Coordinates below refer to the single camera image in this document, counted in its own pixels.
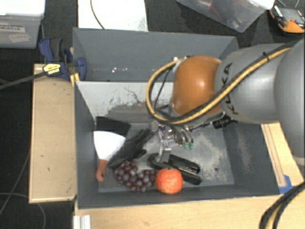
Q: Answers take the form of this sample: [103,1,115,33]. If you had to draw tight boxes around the black folding tool set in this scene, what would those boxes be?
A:
[147,152,203,186]

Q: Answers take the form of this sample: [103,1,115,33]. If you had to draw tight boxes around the orange toy fruit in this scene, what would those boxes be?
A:
[155,167,184,195]

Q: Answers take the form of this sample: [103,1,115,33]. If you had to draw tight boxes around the black glove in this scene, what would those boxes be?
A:
[108,128,153,169]

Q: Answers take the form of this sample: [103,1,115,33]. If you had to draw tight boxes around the purple toy grape bunch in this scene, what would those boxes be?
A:
[112,160,157,192]

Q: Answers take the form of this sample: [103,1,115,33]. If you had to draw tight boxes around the grey metal bin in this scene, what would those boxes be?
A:
[72,27,281,209]

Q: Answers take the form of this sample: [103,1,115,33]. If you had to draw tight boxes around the pale wood board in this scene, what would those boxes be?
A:
[28,63,78,204]

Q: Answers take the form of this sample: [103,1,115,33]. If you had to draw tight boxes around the black cylinder on white bracket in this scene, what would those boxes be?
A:
[213,116,237,130]

